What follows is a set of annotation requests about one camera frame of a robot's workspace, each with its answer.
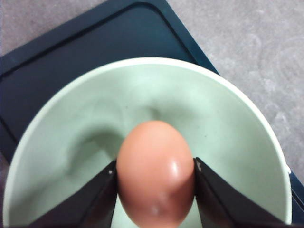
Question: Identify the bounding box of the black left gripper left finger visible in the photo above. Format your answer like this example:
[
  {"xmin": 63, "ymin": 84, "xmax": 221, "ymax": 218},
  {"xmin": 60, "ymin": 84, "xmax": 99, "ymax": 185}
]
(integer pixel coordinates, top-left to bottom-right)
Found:
[{"xmin": 26, "ymin": 160, "xmax": 118, "ymax": 228}]

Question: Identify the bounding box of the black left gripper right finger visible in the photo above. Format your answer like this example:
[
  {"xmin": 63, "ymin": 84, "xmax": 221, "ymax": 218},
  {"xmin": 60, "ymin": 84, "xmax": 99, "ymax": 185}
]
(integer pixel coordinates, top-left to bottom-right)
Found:
[{"xmin": 194, "ymin": 157, "xmax": 288, "ymax": 228}]

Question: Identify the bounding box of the light green bowl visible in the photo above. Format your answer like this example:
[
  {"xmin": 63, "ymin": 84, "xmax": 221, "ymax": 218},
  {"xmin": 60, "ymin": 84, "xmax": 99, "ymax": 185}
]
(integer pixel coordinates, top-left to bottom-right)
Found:
[{"xmin": 3, "ymin": 57, "xmax": 292, "ymax": 228}]

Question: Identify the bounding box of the brown egg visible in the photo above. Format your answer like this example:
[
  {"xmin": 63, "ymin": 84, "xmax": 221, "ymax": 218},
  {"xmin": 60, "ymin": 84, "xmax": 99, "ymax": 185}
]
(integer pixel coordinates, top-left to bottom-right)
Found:
[{"xmin": 117, "ymin": 121, "xmax": 196, "ymax": 228}]

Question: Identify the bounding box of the dark green rectangular tray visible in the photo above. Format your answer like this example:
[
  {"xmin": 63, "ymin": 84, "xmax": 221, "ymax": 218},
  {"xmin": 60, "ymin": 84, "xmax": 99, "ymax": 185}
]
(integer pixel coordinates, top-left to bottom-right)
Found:
[{"xmin": 0, "ymin": 0, "xmax": 304, "ymax": 220}]

